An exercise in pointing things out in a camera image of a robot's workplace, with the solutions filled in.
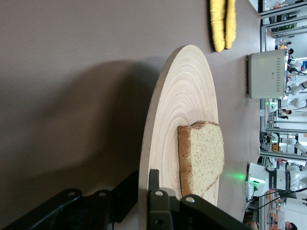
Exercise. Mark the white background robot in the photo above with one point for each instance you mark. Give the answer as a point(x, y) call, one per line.
point(297, 93)

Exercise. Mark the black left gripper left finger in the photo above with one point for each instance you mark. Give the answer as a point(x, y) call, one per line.
point(72, 210)

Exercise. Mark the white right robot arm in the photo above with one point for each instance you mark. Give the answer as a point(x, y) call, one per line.
point(275, 178)

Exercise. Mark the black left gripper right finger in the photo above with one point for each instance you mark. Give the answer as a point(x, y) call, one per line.
point(182, 213)

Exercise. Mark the round wooden plate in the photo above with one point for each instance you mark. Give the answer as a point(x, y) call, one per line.
point(187, 100)

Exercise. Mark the slice of brown toast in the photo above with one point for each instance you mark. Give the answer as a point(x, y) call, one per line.
point(206, 155)

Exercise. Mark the beige and chrome toaster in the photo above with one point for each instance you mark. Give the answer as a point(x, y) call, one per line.
point(266, 74)

